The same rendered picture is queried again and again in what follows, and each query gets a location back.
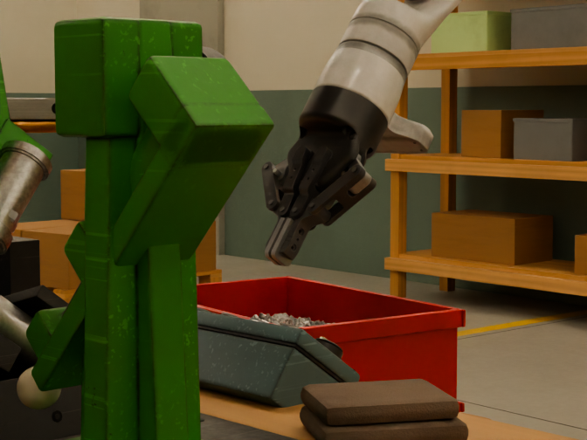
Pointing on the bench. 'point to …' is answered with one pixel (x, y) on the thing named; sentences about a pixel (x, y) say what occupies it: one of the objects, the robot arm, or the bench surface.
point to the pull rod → (25, 384)
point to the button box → (263, 360)
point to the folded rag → (381, 411)
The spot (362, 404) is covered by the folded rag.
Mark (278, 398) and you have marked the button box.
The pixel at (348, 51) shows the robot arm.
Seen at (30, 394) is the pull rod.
